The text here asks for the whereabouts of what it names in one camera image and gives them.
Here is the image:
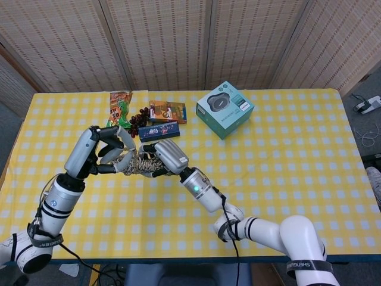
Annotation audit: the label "grey black right robot hand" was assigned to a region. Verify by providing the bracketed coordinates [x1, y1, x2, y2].
[138, 139, 190, 179]

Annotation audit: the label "grey black left robot hand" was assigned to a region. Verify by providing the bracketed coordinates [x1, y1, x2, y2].
[64, 125, 139, 179]

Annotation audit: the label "beige black braided rope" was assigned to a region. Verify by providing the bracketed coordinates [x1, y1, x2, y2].
[114, 145, 173, 178]

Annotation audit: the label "dark blue long box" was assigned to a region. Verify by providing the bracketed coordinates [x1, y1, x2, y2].
[138, 122, 181, 144]

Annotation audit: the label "orange colourful printed box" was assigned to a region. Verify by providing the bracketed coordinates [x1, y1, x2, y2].
[148, 100, 188, 125]

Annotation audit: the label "dark red grape bunch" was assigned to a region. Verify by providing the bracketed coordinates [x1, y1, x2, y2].
[127, 107, 151, 139]

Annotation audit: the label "green orange snack bag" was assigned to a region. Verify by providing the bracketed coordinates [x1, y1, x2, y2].
[105, 91, 133, 129]

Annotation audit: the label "yellow white checked tablecloth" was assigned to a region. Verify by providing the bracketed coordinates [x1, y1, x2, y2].
[0, 88, 381, 263]

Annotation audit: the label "teal speaker product box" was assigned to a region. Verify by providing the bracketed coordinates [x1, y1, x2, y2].
[196, 80, 255, 140]

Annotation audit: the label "woven folding screen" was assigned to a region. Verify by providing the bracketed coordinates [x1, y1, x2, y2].
[0, 0, 381, 98]

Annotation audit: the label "white paper scrap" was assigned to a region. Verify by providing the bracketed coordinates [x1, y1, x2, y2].
[58, 263, 80, 278]

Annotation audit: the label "blue chair seat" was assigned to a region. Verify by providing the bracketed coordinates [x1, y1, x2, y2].
[123, 262, 252, 286]

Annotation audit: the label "white power strip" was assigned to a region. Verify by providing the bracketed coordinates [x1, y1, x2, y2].
[352, 95, 381, 116]

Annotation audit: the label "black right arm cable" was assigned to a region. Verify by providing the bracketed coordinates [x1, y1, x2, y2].
[213, 186, 242, 286]

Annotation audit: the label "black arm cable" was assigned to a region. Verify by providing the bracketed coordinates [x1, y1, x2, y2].
[32, 175, 126, 286]
[213, 186, 242, 286]

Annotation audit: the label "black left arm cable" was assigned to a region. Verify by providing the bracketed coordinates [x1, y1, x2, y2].
[32, 175, 126, 286]

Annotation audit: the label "black floor cables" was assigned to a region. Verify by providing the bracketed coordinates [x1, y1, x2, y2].
[101, 263, 126, 286]

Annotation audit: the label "thin white floor cable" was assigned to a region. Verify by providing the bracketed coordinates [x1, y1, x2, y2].
[355, 125, 381, 147]

